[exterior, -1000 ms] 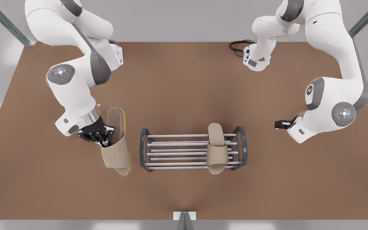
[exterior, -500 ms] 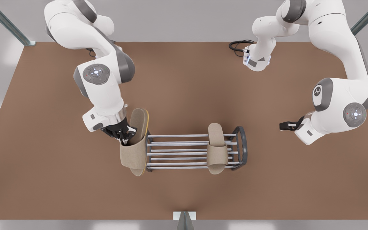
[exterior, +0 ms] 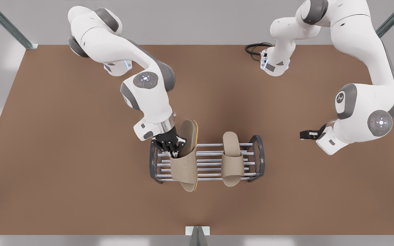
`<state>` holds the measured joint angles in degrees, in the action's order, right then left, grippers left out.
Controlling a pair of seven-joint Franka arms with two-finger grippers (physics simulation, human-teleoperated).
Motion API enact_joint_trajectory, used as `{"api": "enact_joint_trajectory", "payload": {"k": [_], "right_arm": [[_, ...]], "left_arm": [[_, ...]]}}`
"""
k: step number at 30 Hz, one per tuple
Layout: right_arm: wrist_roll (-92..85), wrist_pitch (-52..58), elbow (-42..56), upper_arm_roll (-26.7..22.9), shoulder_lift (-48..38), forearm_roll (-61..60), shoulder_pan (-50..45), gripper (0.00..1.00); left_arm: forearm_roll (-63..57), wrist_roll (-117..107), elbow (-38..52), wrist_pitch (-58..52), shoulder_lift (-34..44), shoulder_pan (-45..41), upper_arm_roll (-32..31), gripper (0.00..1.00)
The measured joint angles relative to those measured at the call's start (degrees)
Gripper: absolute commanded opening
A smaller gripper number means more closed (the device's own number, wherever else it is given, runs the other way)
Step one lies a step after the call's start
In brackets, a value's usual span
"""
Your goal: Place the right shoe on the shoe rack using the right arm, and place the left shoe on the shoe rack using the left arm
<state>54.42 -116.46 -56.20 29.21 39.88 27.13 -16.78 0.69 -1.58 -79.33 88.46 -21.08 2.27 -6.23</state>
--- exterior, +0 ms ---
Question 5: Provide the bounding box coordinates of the beige slipper with yellow sole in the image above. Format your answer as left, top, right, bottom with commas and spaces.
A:
170, 120, 199, 192

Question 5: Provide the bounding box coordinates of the grey metal shoe rack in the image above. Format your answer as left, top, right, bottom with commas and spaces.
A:
149, 135, 265, 184

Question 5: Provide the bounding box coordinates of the black cable loop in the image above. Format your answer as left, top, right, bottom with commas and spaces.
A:
245, 42, 274, 62

